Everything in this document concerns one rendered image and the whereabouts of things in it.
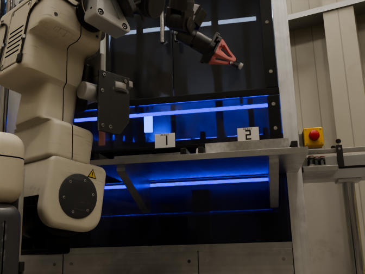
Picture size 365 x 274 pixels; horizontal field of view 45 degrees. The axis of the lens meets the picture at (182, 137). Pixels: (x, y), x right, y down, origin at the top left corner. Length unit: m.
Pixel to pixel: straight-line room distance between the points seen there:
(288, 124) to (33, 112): 1.03
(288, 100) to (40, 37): 1.04
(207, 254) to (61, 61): 0.96
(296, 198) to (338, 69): 3.16
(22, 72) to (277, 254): 1.12
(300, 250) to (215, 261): 0.32
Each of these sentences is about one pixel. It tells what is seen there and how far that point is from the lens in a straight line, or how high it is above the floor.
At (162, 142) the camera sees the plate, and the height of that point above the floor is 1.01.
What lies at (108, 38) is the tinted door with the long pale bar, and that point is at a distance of 2.06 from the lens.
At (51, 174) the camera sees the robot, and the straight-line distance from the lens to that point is 1.03.
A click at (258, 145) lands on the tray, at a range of 1.39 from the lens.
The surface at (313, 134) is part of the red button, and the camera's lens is 1.76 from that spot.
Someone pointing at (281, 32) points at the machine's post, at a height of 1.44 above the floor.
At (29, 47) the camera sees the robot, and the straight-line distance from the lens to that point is 1.12.
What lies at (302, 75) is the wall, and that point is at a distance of 5.14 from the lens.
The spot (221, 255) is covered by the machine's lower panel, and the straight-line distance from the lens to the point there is 1.75.
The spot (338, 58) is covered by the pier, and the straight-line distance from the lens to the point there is 4.84.
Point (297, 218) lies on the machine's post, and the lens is 1.74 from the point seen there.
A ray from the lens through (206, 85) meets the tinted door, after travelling 1.87.
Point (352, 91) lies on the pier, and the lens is 4.71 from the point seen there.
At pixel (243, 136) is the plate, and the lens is 1.78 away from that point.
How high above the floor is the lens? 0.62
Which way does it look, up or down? 13 degrees up
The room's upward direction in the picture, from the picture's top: 2 degrees counter-clockwise
